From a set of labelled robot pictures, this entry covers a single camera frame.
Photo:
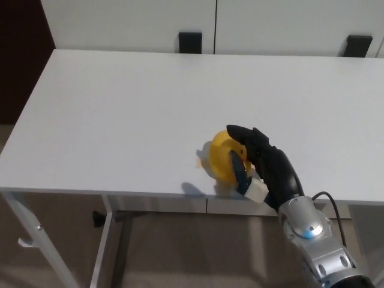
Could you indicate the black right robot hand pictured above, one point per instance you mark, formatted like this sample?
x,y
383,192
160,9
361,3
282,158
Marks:
x,y
276,174

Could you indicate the yellow duck toy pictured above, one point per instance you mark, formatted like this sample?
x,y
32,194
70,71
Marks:
x,y
220,156

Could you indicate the white metal desk leg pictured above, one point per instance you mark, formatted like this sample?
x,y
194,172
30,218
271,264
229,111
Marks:
x,y
102,249
42,240

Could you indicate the white hook on desk leg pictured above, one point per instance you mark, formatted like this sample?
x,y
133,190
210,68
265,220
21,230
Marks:
x,y
25,243

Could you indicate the small black floor object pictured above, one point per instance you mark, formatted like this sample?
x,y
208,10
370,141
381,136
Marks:
x,y
98,219

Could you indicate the black bracket right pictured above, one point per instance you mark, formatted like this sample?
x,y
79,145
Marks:
x,y
358,46

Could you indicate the black bracket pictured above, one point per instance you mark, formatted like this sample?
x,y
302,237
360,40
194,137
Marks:
x,y
190,42
358,46

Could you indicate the black bracket left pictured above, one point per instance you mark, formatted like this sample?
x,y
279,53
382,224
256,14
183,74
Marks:
x,y
190,42

